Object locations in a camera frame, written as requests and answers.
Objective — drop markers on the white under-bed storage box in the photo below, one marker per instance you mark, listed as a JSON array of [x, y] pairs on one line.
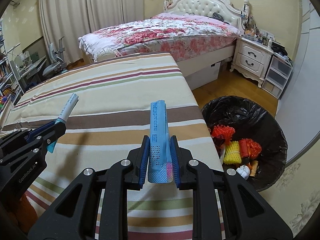
[[203, 76]]

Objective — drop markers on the black bagged trash bin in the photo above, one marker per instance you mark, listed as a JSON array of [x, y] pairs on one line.
[[252, 121]]

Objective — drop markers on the bookshelf with books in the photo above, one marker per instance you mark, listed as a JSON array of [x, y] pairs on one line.
[[11, 90]]

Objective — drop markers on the white plastic drawer unit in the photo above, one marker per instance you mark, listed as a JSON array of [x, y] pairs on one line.
[[277, 76]]

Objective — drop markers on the striped bedsheet mattress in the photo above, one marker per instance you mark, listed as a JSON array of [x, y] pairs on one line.
[[110, 119]]

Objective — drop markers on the floral pink quilt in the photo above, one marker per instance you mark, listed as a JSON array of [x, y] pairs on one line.
[[183, 36]]

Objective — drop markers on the yellow foam fruit net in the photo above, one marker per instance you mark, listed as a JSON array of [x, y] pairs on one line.
[[232, 154]]

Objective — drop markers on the red mesh fruit net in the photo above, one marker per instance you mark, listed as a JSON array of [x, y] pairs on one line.
[[222, 134]]

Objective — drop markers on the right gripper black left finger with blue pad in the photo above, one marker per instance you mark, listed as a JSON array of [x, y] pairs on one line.
[[95, 201]]

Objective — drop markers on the clutter of bottles on nightstand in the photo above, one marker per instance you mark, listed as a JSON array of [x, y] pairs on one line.
[[259, 35]]

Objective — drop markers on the blue foil snack wrapper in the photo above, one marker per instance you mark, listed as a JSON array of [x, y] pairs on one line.
[[160, 163]]

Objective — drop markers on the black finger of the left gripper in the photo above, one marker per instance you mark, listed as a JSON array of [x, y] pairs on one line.
[[49, 136]]

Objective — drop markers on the white two-drawer nightstand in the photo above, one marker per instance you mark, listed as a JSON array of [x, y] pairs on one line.
[[251, 59]]

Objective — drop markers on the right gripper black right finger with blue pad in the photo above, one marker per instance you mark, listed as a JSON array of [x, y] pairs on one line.
[[225, 205]]

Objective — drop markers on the grey study desk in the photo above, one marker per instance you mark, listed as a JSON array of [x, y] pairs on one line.
[[26, 72]]

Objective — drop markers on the grey desk chair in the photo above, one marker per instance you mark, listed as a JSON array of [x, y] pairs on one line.
[[58, 65]]

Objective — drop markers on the teal white tube box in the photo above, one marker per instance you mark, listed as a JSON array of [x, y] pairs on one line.
[[67, 109]]

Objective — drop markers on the beige pleated curtain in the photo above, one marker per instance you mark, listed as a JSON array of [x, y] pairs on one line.
[[71, 19]]

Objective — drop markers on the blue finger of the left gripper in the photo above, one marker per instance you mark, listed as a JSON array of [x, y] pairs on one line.
[[35, 133]]

